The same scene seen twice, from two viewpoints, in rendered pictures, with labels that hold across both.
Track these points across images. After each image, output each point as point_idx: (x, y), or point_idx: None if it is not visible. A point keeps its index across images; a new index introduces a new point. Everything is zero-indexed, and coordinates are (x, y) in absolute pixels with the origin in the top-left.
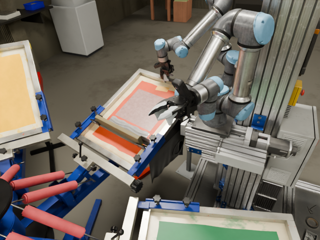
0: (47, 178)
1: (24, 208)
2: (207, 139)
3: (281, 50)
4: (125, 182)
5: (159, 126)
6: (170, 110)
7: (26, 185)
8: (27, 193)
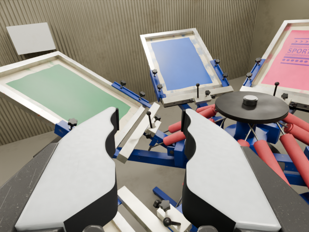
0: (308, 178)
1: (243, 139)
2: None
3: None
4: None
5: None
6: (73, 144)
7: (288, 150)
8: (264, 142)
